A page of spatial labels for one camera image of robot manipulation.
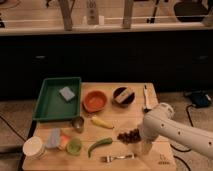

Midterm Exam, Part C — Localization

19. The dark red grape bunch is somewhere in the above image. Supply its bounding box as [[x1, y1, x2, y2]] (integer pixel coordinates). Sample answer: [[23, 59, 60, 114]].
[[117, 129, 141, 144]]

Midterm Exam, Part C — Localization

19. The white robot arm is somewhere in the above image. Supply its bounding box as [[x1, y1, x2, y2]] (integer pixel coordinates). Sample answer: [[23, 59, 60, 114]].
[[138, 103, 213, 159]]

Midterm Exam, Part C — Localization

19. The dark brown bowl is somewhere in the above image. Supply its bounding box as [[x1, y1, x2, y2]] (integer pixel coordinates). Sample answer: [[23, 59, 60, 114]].
[[113, 87, 135, 107]]

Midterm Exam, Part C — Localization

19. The red orange bowl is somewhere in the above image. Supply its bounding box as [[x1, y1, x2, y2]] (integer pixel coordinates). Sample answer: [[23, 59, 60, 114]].
[[83, 91, 107, 113]]

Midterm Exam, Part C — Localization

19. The green chili pepper toy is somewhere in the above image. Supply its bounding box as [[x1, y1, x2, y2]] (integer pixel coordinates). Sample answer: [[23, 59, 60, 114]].
[[87, 137, 113, 158]]

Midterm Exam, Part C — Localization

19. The silver metal fork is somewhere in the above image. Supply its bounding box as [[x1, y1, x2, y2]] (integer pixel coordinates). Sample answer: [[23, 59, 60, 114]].
[[100, 154, 137, 163]]

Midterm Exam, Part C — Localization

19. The tan sponge block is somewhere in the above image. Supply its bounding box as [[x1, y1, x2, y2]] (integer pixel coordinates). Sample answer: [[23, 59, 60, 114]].
[[115, 89, 132, 103]]

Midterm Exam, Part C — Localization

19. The yellow banana toy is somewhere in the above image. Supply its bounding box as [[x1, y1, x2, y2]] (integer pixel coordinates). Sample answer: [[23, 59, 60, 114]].
[[91, 116, 114, 129]]

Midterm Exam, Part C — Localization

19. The dark blue floor device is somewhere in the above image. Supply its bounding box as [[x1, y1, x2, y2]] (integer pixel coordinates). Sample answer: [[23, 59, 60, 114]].
[[189, 92, 211, 108]]

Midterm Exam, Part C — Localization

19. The small metal cup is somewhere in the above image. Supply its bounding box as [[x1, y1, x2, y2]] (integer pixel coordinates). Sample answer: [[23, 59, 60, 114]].
[[71, 117, 84, 133]]

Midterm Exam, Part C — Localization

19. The small green cup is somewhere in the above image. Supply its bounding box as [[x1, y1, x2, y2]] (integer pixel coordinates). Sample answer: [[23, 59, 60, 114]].
[[66, 138, 82, 155]]

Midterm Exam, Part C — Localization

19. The blue grey sponge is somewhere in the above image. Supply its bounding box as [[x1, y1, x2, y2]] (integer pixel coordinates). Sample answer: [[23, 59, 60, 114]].
[[59, 87, 75, 101]]

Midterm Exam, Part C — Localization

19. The green plastic tray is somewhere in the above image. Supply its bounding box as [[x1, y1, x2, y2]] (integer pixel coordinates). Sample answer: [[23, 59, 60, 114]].
[[33, 77, 81, 122]]

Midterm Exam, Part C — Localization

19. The white paper cup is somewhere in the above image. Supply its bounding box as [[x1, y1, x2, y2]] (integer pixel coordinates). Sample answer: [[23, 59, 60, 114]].
[[22, 136, 45, 158]]

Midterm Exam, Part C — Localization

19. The black power cable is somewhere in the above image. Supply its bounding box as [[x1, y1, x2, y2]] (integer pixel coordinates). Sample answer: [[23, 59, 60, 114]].
[[170, 103, 198, 154]]

